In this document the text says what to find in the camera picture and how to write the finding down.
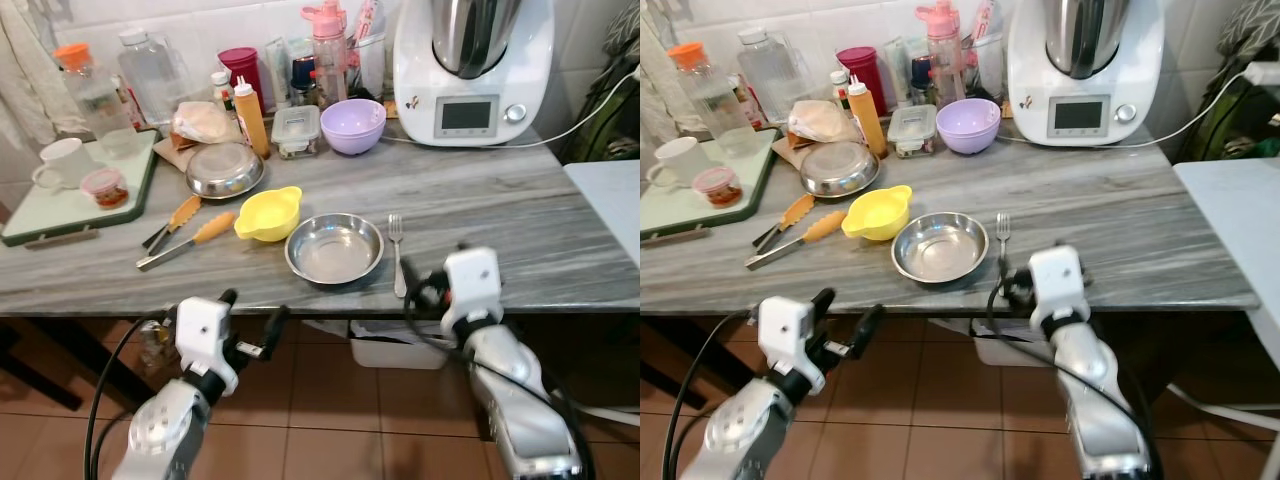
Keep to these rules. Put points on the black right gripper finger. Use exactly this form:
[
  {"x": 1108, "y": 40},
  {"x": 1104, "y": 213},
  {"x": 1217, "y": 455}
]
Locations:
[
  {"x": 1004, "y": 266},
  {"x": 409, "y": 274}
]

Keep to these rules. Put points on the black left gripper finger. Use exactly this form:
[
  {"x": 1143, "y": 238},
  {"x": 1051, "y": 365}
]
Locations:
[
  {"x": 868, "y": 327},
  {"x": 276, "y": 328},
  {"x": 229, "y": 297},
  {"x": 824, "y": 299}
]

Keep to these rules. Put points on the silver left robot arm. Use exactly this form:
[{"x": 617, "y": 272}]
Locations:
[
  {"x": 165, "y": 430},
  {"x": 745, "y": 435}
]

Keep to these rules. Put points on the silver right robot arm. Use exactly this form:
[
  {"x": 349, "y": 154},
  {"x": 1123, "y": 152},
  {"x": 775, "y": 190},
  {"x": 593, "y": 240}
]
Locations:
[
  {"x": 515, "y": 400},
  {"x": 1095, "y": 400}
]

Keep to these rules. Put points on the silver metal fork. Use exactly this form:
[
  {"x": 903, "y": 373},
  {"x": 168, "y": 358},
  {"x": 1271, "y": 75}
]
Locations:
[
  {"x": 396, "y": 235},
  {"x": 1003, "y": 232}
]

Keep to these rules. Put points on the white plastic bin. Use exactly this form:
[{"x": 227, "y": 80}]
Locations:
[
  {"x": 1000, "y": 345},
  {"x": 390, "y": 345}
]

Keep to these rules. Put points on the deep stainless steel bowl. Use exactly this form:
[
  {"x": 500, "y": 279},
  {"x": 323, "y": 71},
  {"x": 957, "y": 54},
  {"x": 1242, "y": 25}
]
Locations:
[
  {"x": 335, "y": 250},
  {"x": 940, "y": 248}
]

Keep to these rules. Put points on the shallow stainless steel dish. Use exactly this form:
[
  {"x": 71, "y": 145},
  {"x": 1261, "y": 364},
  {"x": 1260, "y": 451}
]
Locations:
[
  {"x": 224, "y": 170},
  {"x": 838, "y": 169}
]

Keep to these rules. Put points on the lilac plastic bowl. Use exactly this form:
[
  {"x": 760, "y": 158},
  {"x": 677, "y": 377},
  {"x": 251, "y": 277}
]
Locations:
[
  {"x": 967, "y": 128},
  {"x": 352, "y": 128}
]

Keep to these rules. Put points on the small tub with red sauce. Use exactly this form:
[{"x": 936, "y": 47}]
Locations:
[
  {"x": 104, "y": 188},
  {"x": 716, "y": 186}
]

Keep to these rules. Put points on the clear lidded food container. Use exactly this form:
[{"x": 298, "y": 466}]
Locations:
[
  {"x": 296, "y": 130},
  {"x": 912, "y": 129}
]

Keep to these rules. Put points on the bread in plastic bag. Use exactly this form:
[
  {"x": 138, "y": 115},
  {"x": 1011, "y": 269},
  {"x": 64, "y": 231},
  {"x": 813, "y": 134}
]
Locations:
[
  {"x": 205, "y": 122},
  {"x": 820, "y": 120}
]

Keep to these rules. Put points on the green rimmed pale tray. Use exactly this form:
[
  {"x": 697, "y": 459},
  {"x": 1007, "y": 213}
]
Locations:
[
  {"x": 670, "y": 212},
  {"x": 50, "y": 215}
]

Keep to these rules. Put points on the mustard yellow squeeze bottle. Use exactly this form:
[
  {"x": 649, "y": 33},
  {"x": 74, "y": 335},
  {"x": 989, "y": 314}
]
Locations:
[
  {"x": 252, "y": 120},
  {"x": 867, "y": 119}
]

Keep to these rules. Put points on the white side table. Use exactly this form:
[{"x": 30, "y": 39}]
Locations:
[
  {"x": 610, "y": 200},
  {"x": 1235, "y": 220}
]

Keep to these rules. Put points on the white ceramic mug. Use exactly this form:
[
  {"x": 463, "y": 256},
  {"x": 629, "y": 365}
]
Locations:
[
  {"x": 682, "y": 160},
  {"x": 65, "y": 162}
]

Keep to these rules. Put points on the white kitchen cooking machine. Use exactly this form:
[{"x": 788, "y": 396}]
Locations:
[
  {"x": 470, "y": 80},
  {"x": 1085, "y": 80}
]

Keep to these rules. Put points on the small white-capped bottle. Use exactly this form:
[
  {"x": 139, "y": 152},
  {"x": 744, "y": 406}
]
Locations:
[
  {"x": 222, "y": 90},
  {"x": 839, "y": 90}
]

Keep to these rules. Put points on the pink drinking bottle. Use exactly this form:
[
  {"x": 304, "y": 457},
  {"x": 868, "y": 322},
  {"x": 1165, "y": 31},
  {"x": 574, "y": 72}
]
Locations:
[
  {"x": 945, "y": 55},
  {"x": 328, "y": 55}
]

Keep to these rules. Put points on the maroon plastic cup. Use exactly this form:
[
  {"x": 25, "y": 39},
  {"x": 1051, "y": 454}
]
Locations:
[
  {"x": 243, "y": 72},
  {"x": 862, "y": 72}
]

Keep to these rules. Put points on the clear bottle with white cap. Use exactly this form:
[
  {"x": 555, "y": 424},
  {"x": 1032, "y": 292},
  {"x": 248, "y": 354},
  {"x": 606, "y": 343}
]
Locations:
[
  {"x": 152, "y": 75},
  {"x": 772, "y": 75}
]

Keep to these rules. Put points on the clear bottle with orange cap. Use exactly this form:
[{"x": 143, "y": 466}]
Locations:
[
  {"x": 95, "y": 95},
  {"x": 712, "y": 95}
]

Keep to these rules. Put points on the dark green bag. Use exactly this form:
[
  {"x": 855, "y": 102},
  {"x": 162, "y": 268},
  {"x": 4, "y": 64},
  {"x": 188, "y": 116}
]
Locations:
[
  {"x": 1235, "y": 110},
  {"x": 605, "y": 110}
]

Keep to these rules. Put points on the pale hanging cloth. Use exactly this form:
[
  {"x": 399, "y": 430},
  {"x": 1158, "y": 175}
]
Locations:
[
  {"x": 655, "y": 90},
  {"x": 25, "y": 70}
]

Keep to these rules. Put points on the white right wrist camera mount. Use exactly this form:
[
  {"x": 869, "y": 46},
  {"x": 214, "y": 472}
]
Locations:
[
  {"x": 1060, "y": 283},
  {"x": 472, "y": 285}
]

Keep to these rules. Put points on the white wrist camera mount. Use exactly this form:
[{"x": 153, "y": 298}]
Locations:
[
  {"x": 472, "y": 285},
  {"x": 203, "y": 330},
  {"x": 785, "y": 330},
  {"x": 1060, "y": 283}
]

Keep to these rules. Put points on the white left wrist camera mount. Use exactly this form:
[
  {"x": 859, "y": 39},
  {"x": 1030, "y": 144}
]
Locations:
[
  {"x": 785, "y": 330},
  {"x": 203, "y": 330}
]

